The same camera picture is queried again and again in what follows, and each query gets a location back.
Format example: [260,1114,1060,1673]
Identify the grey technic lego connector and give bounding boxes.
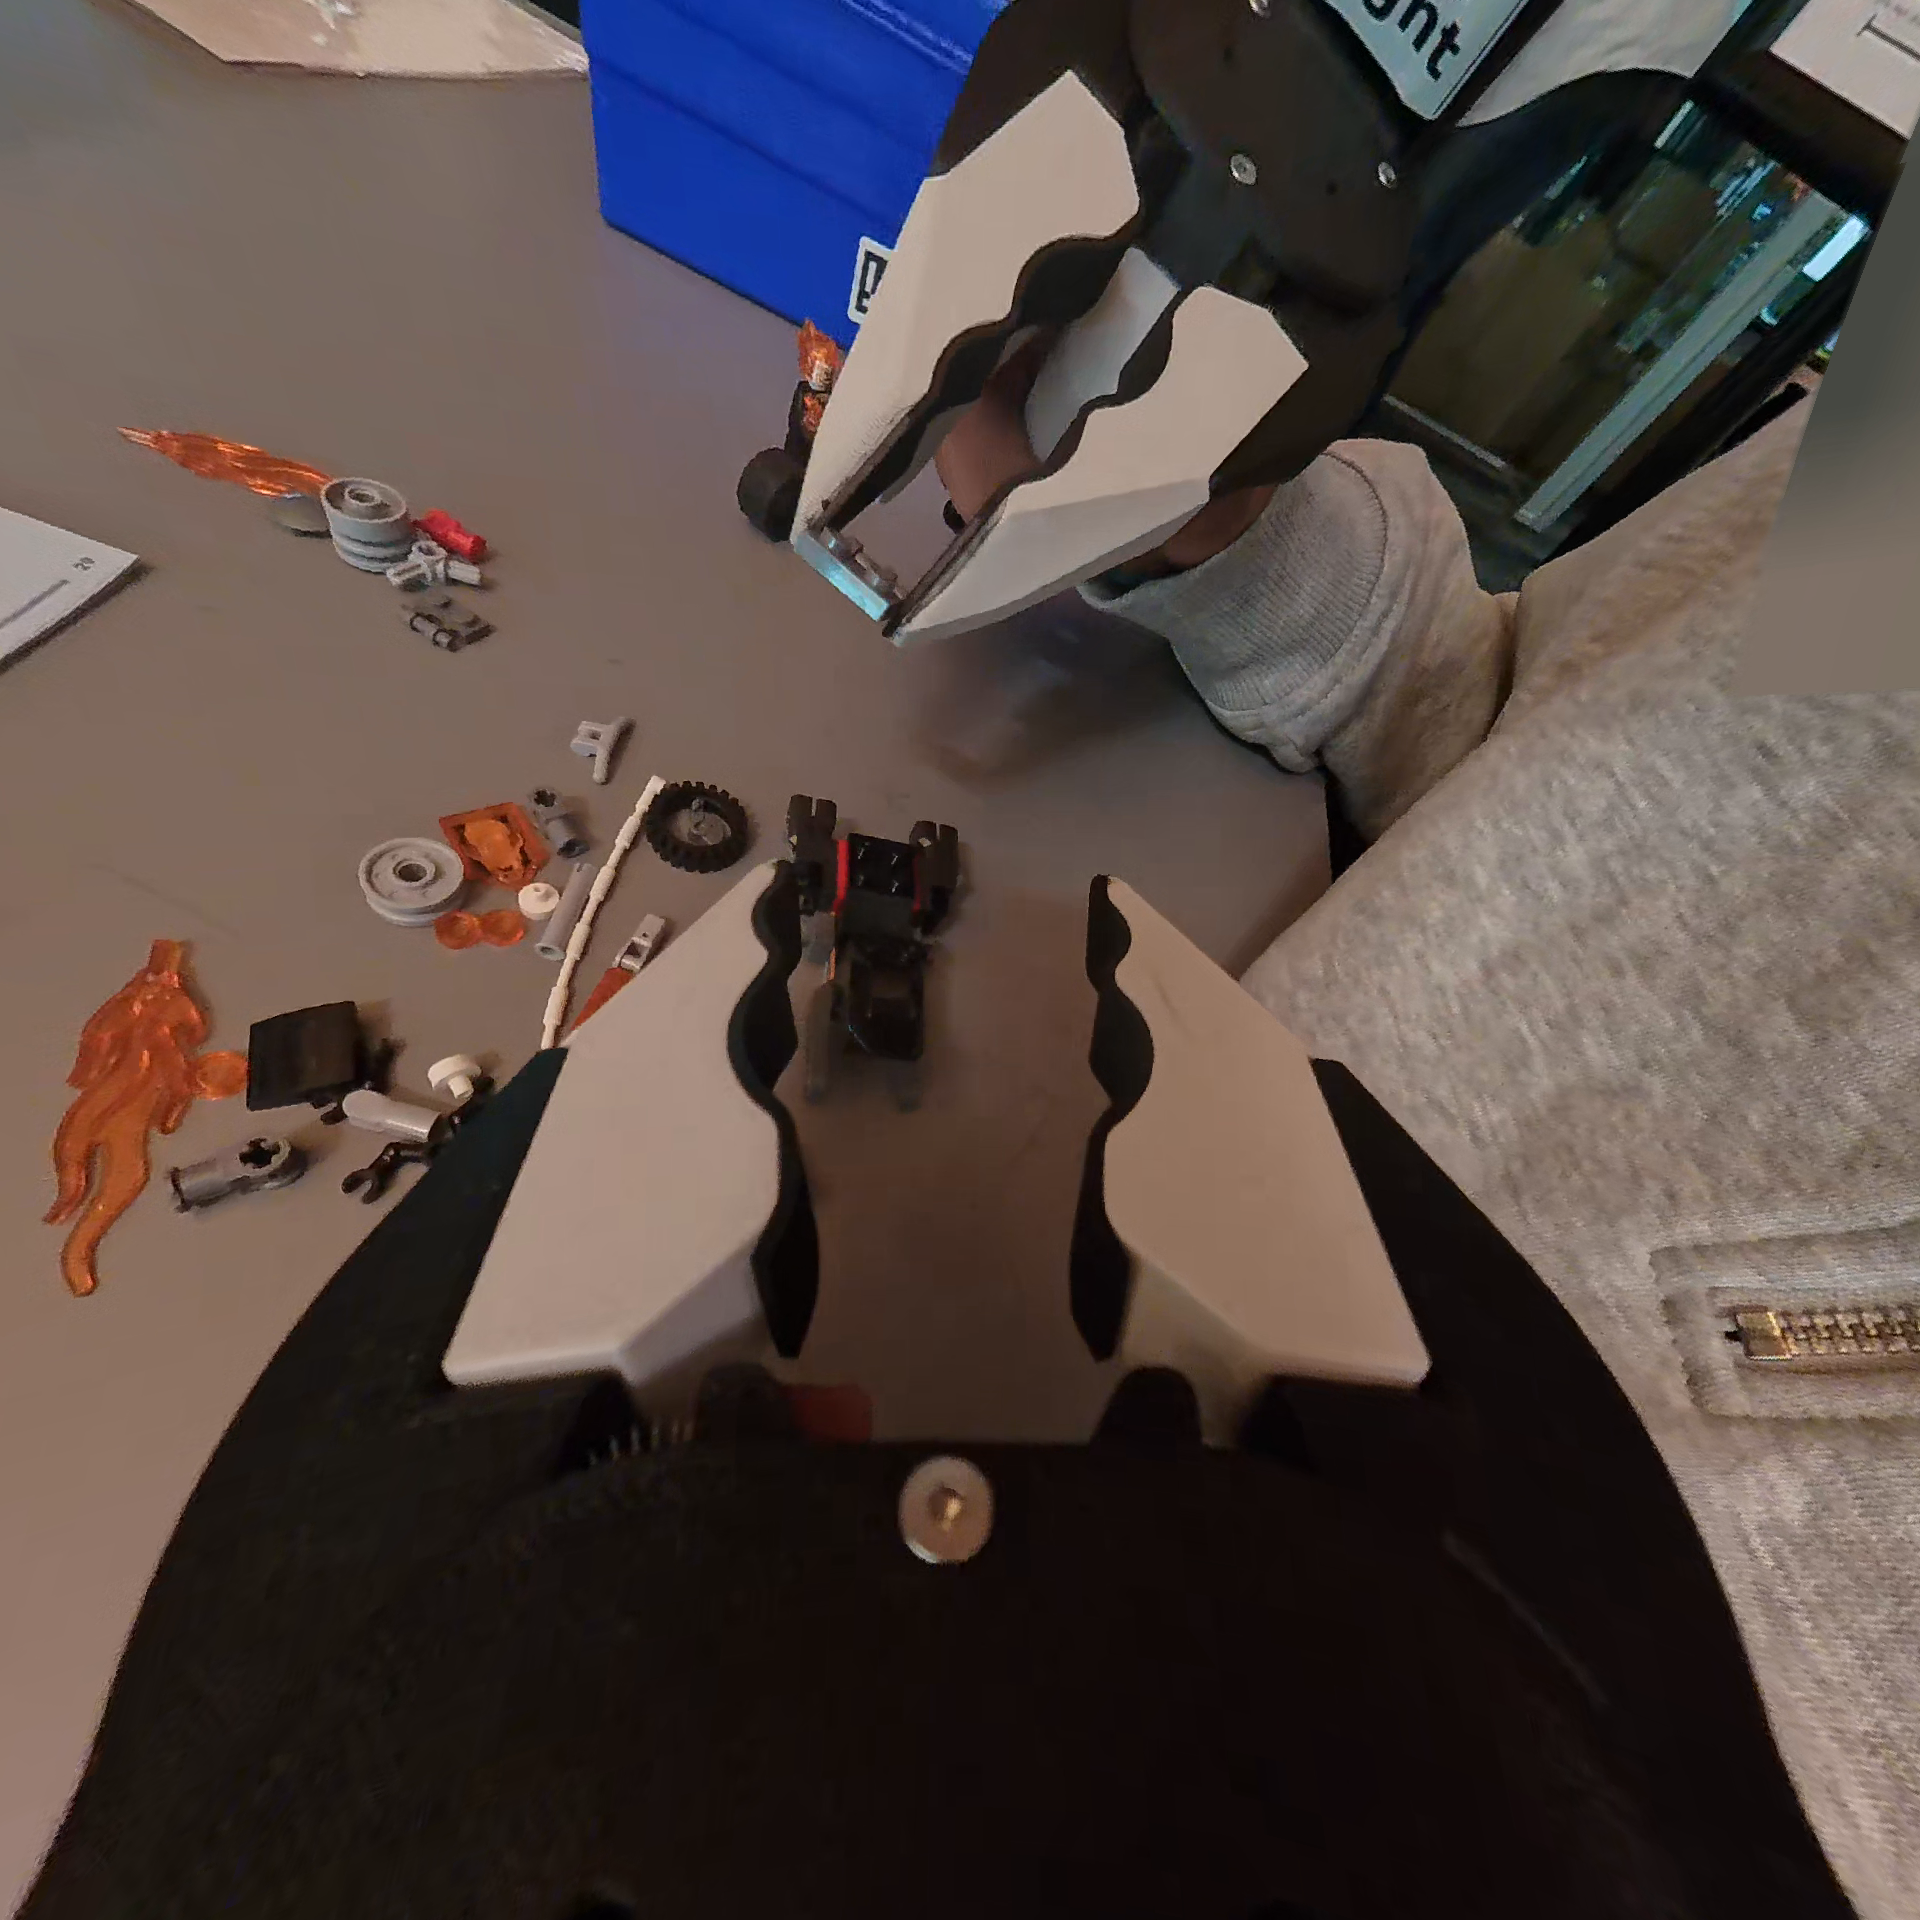
[168,1136,311,1216]

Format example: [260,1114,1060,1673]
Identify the grey lego plate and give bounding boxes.
[789,515,906,626]

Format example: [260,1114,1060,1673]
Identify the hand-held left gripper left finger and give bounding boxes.
[442,861,825,1390]

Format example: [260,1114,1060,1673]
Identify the stacked grey lego rims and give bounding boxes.
[321,475,416,576]

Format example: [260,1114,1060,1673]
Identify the blue plastic bin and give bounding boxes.
[576,0,1023,337]

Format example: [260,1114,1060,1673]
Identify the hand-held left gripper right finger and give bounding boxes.
[1072,874,1432,1386]

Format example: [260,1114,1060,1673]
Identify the white lego chain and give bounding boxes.
[538,773,666,1052]

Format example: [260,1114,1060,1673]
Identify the grey lego wheel rim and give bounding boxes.
[356,840,461,930]

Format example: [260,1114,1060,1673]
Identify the thin orange lego flame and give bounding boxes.
[120,426,328,500]

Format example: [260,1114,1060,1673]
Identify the black lego slope piece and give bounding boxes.
[244,997,370,1114]

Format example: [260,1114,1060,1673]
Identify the person's right forearm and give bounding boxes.
[1079,438,1519,776]

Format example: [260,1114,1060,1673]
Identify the large orange lego flame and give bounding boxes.
[42,938,251,1301]

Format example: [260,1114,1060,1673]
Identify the black lego motorcycle assembly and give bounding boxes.
[784,792,964,1115]

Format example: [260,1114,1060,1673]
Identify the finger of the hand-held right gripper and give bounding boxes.
[786,66,1154,530]
[887,289,1309,650]

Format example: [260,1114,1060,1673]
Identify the black lego tire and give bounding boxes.
[645,776,752,876]

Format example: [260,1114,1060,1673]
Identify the orange skull lego tile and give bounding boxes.
[437,801,546,889]

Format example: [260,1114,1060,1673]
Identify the person's right hand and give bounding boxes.
[943,358,1052,529]

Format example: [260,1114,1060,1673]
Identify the lego instruction booklet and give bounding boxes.
[0,507,145,672]

